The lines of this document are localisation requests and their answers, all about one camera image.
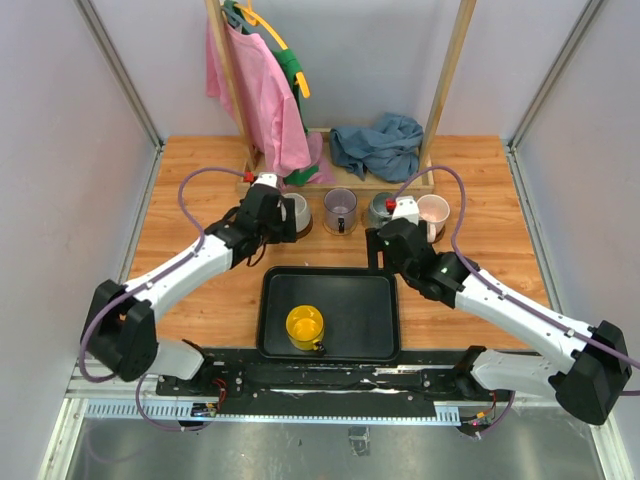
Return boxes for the grey glass mug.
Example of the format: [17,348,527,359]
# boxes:
[366,192,393,228]

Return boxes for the white ceramic mug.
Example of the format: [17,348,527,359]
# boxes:
[284,192,312,235]

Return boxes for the dark wooden coaster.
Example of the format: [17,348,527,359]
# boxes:
[432,225,446,244]

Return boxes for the light woven coaster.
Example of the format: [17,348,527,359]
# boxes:
[323,219,357,236]

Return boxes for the purple glass mug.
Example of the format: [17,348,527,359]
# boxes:
[323,188,358,223]

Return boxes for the pink ceramic mug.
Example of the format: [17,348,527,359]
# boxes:
[417,194,450,243]

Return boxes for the yellow glass mug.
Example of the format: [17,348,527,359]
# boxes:
[285,305,326,356]

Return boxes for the brown glass coaster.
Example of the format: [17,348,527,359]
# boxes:
[296,217,313,240]

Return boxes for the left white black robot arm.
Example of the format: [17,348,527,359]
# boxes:
[81,173,296,396]

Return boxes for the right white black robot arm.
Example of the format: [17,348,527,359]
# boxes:
[366,218,638,425]

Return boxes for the wooden clothes rack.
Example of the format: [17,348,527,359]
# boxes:
[205,0,476,195]

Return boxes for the black plastic tray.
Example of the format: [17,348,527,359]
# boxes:
[256,266,400,363]

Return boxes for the blue crumpled cloth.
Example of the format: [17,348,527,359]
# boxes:
[329,113,424,183]

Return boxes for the pink shirt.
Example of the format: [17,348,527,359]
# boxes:
[226,25,333,186]

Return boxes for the green shirt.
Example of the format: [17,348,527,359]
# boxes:
[222,1,322,187]

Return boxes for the yellow hanger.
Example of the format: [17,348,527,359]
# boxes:
[236,1,311,99]

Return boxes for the green hanger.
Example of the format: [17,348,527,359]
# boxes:
[222,0,255,34]

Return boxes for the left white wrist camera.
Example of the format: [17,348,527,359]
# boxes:
[253,172,279,190]

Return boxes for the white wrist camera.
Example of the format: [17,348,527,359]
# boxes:
[253,172,279,190]
[391,196,421,225]

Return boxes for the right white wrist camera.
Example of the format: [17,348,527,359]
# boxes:
[391,196,421,225]

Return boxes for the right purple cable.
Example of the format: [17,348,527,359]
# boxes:
[385,166,640,441]

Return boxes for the purple cable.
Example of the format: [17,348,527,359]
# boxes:
[78,168,254,433]
[385,166,640,441]

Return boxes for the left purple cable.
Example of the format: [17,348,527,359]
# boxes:
[78,168,254,433]

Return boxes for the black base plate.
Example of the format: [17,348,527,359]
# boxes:
[155,348,508,420]

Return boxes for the aluminium front rail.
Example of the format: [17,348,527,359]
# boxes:
[64,357,612,426]

